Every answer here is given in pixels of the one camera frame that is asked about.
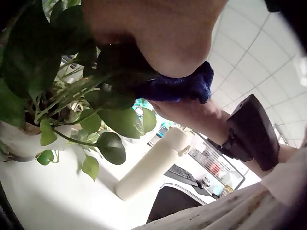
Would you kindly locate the person's right hand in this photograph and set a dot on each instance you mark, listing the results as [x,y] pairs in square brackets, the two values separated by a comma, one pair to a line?
[203,119]

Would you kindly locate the person's body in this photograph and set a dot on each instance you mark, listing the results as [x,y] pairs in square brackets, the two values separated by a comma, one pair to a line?
[227,210]

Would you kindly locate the person's right fingers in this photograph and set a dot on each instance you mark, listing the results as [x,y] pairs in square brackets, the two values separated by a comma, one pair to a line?
[170,111]

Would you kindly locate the white insulated bottle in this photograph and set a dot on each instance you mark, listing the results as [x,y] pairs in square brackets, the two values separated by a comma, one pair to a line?
[148,167]

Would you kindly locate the person's left hand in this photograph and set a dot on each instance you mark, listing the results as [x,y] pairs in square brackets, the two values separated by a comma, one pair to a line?
[163,31]

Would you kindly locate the computer monitor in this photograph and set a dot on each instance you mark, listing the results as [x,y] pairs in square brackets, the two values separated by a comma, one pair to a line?
[215,165]

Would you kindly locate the blue fuzzy cloth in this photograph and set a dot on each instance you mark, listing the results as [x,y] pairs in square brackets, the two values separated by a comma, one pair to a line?
[177,89]

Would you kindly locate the black wrist band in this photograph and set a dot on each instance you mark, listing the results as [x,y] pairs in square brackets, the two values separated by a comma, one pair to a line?
[251,134]

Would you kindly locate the black keyboard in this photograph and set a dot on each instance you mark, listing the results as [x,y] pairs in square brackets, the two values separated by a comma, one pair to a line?
[182,173]

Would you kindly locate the black office chair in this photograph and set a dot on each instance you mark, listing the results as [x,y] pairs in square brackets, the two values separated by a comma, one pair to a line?
[172,201]

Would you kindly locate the green potted plant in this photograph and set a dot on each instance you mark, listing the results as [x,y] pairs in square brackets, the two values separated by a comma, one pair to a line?
[48,79]

